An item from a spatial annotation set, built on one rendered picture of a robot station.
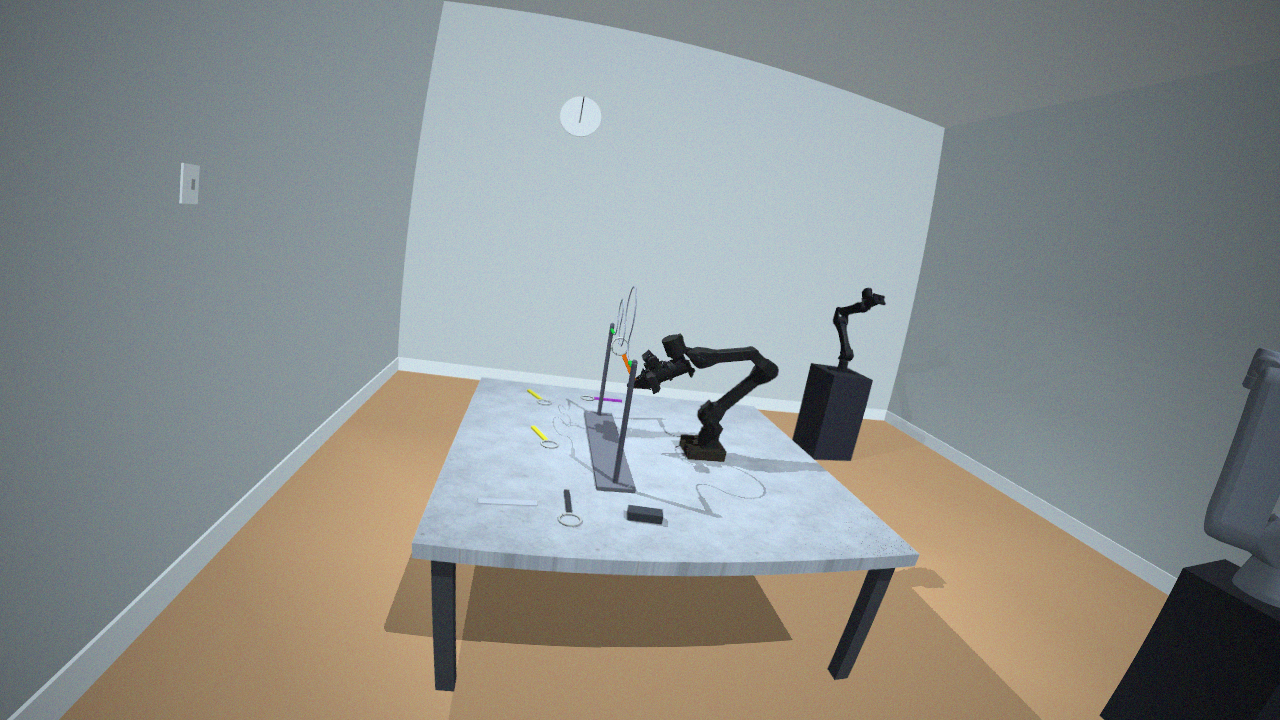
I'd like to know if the orange long bar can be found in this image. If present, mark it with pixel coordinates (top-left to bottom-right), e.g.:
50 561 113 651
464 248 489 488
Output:
611 337 631 375

